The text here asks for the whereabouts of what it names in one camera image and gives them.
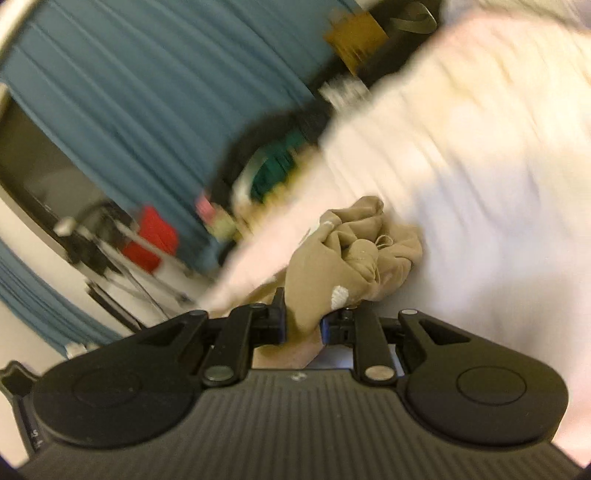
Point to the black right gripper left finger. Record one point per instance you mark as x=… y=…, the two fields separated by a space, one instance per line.
x=217 y=352

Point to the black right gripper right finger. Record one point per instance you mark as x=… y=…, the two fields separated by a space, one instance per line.
x=386 y=349

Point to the beige trousers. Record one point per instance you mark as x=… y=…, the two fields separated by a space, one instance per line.
x=356 y=254

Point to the pile of mixed clothes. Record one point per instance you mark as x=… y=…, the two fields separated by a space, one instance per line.
x=264 y=157

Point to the garment steamer stand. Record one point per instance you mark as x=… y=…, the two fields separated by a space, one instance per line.
x=104 y=243

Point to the white pastel duvet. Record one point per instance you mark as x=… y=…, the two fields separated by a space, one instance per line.
x=483 y=142

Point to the blue curtain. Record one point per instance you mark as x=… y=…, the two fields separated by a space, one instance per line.
x=146 y=97

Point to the dark window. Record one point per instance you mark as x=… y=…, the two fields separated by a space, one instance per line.
x=45 y=181

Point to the yellow paper bag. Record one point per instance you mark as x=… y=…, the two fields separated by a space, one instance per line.
x=355 y=38

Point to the black sofa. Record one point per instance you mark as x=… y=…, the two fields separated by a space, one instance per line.
x=409 y=24

